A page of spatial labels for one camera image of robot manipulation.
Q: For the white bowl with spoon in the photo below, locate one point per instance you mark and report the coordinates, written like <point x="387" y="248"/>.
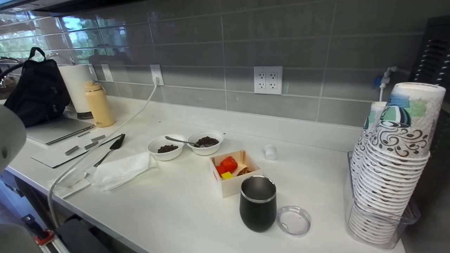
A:
<point x="205" y="150"/>

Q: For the metal spoon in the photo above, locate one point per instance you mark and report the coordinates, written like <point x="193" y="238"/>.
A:
<point x="177" y="140"/>

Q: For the black backpack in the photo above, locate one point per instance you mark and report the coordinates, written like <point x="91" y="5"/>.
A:
<point x="37" y="93"/>

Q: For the yellow toy food piece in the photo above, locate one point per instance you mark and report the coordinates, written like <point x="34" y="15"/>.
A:
<point x="226" y="176"/>

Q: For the white cutting board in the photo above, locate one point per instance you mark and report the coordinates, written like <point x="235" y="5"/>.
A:
<point x="51" y="129"/>

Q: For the white cloth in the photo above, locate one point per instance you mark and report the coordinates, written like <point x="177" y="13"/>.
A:
<point x="121" y="171"/>

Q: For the beige bottle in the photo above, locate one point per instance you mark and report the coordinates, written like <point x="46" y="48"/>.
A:
<point x="100" y="106"/>

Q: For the black thermos cup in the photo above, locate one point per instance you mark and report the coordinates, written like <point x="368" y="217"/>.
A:
<point x="257" y="206"/>

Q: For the clear plastic lid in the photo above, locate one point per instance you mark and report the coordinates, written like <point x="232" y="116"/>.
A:
<point x="294" y="220"/>

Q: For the short patterned paper cup stack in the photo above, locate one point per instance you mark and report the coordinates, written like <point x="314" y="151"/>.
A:
<point x="374" y="115"/>

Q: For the white four-socket wall outlet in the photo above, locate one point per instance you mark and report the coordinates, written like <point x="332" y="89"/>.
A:
<point x="267" y="79"/>

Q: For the clear plastic cup holder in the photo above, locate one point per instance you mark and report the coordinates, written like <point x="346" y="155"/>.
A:
<point x="408" y="220"/>

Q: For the white bowl of coffee beans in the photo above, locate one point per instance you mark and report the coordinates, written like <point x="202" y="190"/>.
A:
<point x="166" y="155"/>

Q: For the white paper towel roll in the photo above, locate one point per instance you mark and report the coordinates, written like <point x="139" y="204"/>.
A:
<point x="77" y="86"/>

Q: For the white wall outlet with plug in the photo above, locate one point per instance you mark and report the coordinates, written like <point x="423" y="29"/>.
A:
<point x="156" y="68"/>

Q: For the tall patterned paper cup stack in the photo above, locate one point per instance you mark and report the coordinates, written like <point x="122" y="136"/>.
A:
<point x="398" y="160"/>

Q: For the white flat board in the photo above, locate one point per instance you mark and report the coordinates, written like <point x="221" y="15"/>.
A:
<point x="53" y="157"/>

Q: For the white power plug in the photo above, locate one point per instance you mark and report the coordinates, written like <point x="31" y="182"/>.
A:
<point x="157" y="79"/>

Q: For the red toy food piece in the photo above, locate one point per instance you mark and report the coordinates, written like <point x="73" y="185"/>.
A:
<point x="228" y="165"/>

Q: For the small red-filled white box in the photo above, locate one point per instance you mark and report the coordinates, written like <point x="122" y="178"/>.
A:
<point x="236" y="185"/>

